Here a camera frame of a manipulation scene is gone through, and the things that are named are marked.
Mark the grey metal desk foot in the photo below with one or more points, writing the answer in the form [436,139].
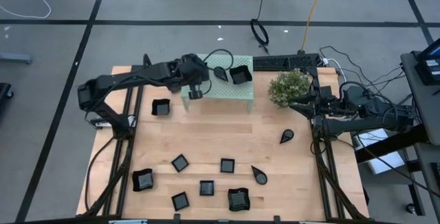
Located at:
[15,58]

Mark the pale green perforated mini table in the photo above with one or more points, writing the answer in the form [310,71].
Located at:
[227,91]

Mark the green potted plant black pot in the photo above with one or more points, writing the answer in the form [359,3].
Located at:
[288,87]

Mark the grey side desk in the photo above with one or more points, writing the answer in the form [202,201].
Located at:
[423,107]

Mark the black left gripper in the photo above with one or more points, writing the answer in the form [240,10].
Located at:
[192,71]

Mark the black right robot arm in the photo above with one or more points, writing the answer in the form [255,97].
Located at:
[361,124]

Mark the black deep square bowl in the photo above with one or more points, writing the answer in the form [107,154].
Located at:
[161,107]

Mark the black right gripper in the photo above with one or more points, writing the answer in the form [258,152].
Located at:
[328,106]

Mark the small black square plate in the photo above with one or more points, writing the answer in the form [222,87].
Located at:
[179,163]
[180,201]
[227,165]
[206,188]

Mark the black laptop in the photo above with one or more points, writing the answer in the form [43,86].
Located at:
[428,69]

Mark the black wavy square bowl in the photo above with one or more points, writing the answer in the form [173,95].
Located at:
[240,75]
[238,200]
[142,180]

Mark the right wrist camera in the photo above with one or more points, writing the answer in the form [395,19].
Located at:
[324,91]

